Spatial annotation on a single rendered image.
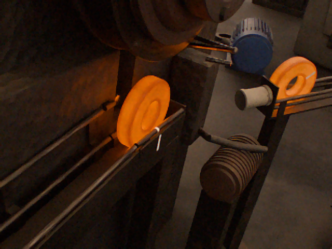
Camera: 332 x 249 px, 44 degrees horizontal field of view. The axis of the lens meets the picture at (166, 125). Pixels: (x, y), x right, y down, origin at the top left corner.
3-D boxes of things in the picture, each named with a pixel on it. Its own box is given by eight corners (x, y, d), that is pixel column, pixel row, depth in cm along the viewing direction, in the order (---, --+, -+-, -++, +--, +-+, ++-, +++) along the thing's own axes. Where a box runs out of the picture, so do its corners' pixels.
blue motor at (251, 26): (222, 74, 289) (235, 28, 271) (226, 46, 337) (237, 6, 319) (265, 84, 288) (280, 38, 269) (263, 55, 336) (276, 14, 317)
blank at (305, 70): (272, 112, 125) (279, 118, 123) (261, 77, 114) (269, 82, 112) (312, 83, 126) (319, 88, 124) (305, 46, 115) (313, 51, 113)
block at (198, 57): (155, 132, 112) (170, 52, 99) (169, 121, 118) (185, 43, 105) (189, 148, 108) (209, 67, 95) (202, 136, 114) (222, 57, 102)
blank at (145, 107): (117, 95, 76) (132, 102, 74) (161, 64, 87) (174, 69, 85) (114, 156, 85) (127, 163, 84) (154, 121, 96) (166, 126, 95)
